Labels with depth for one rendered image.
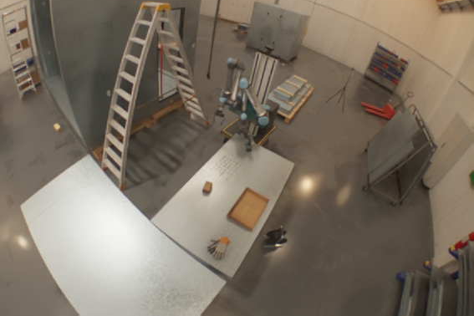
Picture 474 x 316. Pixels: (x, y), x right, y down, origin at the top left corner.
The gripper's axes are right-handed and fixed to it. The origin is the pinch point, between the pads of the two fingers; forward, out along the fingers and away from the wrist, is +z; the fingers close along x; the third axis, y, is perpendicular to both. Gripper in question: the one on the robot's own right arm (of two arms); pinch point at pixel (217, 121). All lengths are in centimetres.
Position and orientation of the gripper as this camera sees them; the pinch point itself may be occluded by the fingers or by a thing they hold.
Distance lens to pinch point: 289.6
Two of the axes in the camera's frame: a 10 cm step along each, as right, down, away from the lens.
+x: -9.1, -3.2, 2.8
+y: 3.5, -2.0, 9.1
